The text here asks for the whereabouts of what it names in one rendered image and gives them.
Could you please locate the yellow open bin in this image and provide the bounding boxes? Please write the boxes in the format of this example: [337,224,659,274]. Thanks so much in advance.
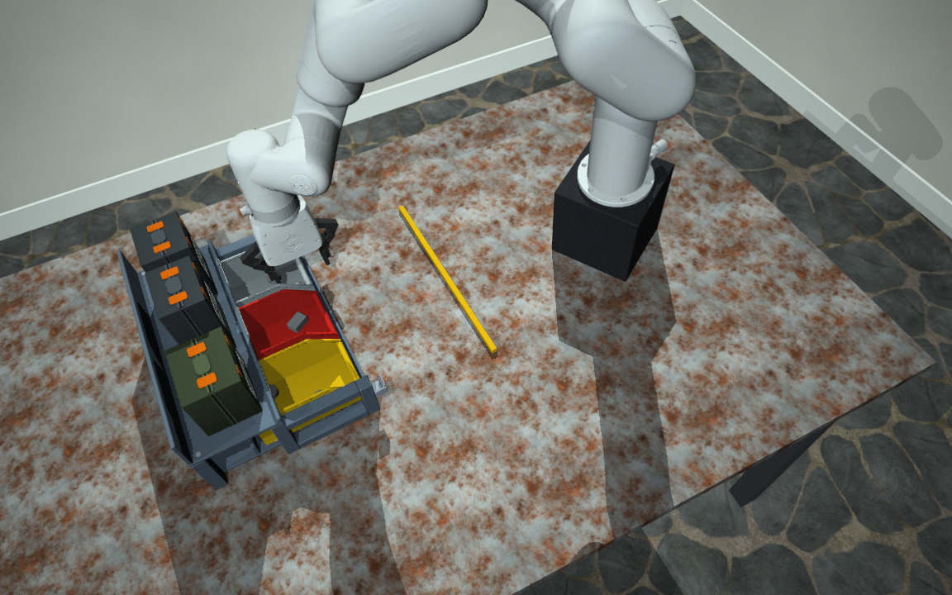
[259,339,362,432]

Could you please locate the red open bin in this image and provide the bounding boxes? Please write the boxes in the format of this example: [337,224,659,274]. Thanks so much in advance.
[239,289,340,360]

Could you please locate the olive green case with orange latches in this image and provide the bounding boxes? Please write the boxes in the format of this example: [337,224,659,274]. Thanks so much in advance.
[164,326,263,436]

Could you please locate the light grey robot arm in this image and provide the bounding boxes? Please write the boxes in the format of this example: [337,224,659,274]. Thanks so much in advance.
[226,0,696,224]

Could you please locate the yellow vertical bar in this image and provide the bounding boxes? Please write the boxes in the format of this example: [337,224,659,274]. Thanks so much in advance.
[399,206,497,354]

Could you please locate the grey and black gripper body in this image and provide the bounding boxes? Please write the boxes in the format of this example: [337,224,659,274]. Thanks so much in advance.
[250,195,323,266]

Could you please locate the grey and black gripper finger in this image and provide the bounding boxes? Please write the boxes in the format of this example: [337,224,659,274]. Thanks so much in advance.
[240,242,281,284]
[315,218,338,265]

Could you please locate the grey metal bin rack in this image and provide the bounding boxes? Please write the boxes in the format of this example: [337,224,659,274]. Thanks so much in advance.
[117,235,388,490]

